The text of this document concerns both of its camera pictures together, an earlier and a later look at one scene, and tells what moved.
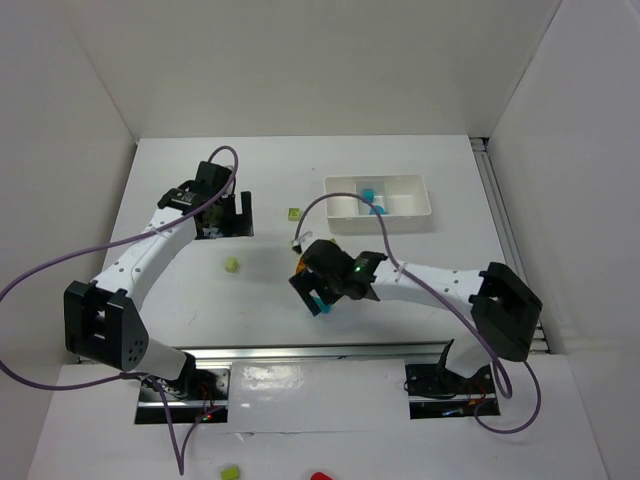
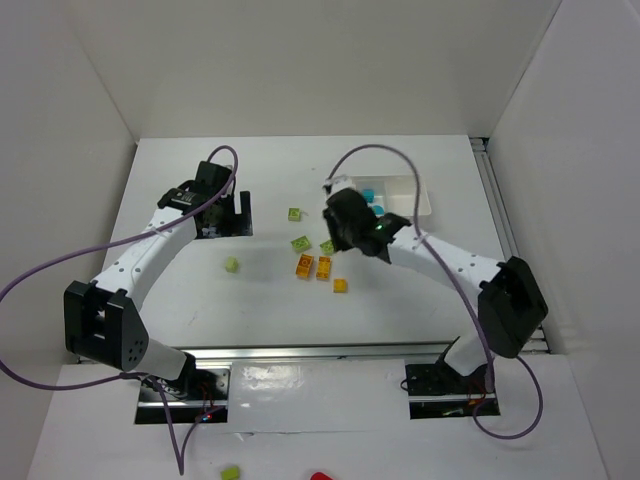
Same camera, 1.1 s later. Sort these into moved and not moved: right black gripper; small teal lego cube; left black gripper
Moved: right black gripper
Not moved: left black gripper; small teal lego cube
